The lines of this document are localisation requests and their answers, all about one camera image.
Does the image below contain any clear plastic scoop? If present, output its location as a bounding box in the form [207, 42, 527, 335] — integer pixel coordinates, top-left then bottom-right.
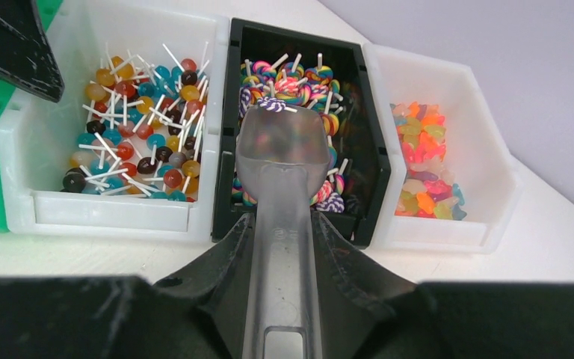
[235, 105, 330, 358]

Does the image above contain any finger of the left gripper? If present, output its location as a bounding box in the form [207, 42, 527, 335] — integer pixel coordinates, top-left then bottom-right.
[0, 1, 64, 102]

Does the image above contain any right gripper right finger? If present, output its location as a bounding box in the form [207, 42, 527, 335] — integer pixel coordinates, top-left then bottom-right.
[311, 212, 426, 358]

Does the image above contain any white lollipop bin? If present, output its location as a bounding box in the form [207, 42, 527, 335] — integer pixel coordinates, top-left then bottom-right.
[0, 1, 230, 242]

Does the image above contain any white gummy bin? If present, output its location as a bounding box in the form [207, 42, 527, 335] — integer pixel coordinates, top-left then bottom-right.
[362, 43, 523, 254]

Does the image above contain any black lollipop bin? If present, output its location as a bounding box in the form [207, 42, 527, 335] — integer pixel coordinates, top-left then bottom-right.
[212, 18, 392, 248]

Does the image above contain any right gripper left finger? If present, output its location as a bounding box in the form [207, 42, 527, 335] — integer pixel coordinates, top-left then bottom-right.
[154, 214, 255, 358]

